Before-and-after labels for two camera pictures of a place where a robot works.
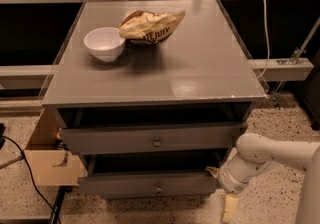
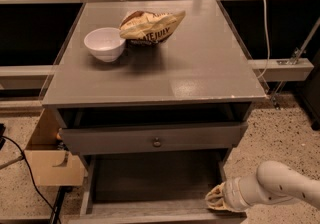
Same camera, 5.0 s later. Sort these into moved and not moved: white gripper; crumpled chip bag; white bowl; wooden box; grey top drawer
Moved: white gripper
Not moved: white bowl; crumpled chip bag; wooden box; grey top drawer
